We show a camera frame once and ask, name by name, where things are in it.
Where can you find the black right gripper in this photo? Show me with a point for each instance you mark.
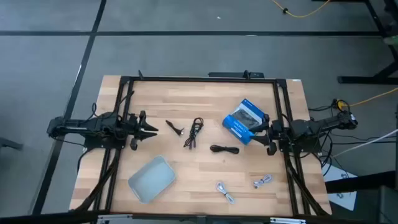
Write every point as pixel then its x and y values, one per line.
pixel 275 132

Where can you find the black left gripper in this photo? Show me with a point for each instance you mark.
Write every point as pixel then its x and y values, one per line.
pixel 134 124

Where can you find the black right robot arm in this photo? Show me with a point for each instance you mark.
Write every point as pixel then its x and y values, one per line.
pixel 306 127

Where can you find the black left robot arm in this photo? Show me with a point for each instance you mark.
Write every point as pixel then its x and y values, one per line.
pixel 81 126

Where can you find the blue product box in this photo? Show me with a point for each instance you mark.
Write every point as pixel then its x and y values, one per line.
pixel 239 123

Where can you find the grey rectangular tray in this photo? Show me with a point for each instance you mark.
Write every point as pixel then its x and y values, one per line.
pixel 152 180

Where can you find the black box behind table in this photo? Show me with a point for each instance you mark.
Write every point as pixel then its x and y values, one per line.
pixel 236 75

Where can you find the white paper sheet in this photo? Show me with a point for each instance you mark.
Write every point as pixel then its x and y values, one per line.
pixel 342 186

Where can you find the black floor beam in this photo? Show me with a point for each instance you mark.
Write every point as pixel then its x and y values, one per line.
pixel 357 183

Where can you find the black stand legs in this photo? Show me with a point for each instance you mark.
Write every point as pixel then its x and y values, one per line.
pixel 367 80

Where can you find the grey cabinet corner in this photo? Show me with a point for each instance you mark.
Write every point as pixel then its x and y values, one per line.
pixel 388 205

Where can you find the black aluminium table frame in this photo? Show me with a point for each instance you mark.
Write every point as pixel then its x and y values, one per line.
pixel 202 79

